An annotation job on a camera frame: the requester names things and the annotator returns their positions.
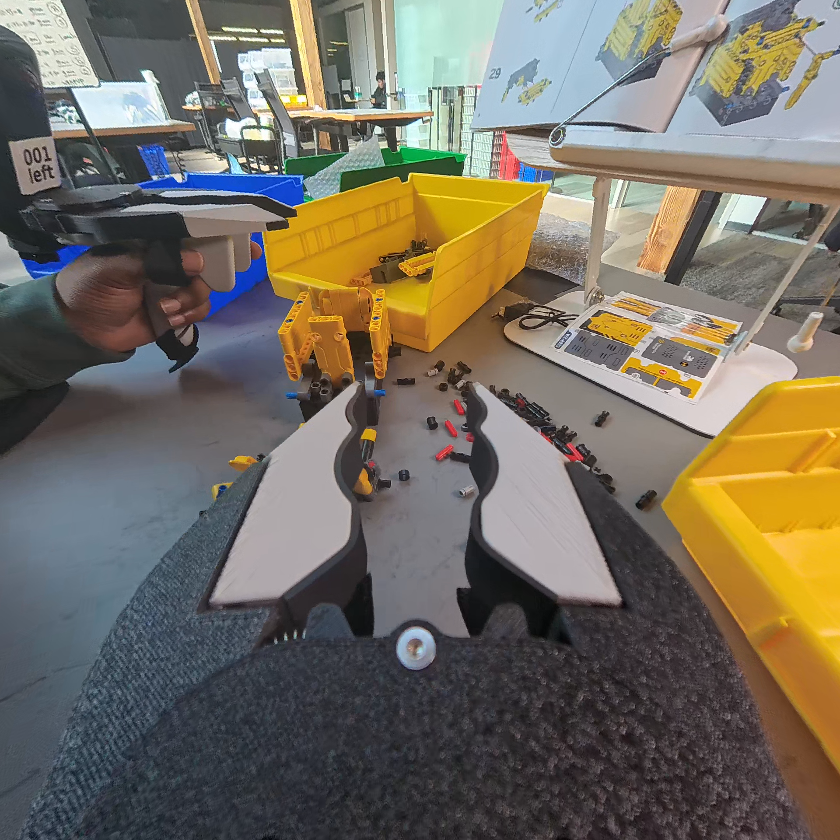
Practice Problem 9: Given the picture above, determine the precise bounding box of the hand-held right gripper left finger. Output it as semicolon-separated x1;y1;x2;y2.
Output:
207;381;370;609

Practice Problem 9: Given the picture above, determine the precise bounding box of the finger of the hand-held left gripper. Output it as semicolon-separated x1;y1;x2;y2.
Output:
126;203;291;238
133;188;299;220

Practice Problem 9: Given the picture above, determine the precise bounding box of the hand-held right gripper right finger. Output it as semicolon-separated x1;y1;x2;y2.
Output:
461;381;624;607

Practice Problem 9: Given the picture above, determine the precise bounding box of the pile of small lego pins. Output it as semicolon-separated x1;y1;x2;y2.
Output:
397;360;657;511

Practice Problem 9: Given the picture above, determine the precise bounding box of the yellow lego robot body model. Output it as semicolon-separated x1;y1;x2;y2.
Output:
277;285;396;429

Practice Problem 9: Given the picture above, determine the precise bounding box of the lego instruction booklet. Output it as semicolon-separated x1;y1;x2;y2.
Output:
471;0;840;142

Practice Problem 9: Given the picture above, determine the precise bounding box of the person's left hand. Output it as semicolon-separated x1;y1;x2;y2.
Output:
56;241;263;355

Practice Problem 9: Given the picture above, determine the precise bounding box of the blue plastic bin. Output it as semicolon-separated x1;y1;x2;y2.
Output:
21;172;306;322

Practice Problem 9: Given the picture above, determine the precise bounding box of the white printed board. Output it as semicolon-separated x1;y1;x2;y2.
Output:
0;0;101;89

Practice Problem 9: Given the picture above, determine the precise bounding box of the black office chair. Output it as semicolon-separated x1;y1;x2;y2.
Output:
193;79;260;173
255;69;316;158

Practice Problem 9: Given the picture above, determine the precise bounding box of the bubble wrap sheet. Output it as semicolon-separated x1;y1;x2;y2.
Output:
525;211;621;284
303;136;387;201

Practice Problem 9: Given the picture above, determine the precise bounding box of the wooden pillar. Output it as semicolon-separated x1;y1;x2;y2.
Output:
635;185;704;275
185;0;223;86
289;0;327;153

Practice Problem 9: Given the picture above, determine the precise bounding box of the wooden office desk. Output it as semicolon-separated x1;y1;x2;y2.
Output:
259;108;435;153

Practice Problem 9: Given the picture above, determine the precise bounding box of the sticker sheet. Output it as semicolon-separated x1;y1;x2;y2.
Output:
553;293;744;403

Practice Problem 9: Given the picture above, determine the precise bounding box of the green plastic bin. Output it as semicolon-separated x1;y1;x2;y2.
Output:
283;146;468;199

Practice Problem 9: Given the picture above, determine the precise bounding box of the yellow plastic bin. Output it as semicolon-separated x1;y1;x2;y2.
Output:
264;172;549;353
661;377;840;770

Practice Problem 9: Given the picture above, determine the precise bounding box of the black cable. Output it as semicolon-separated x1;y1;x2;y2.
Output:
493;298;578;331

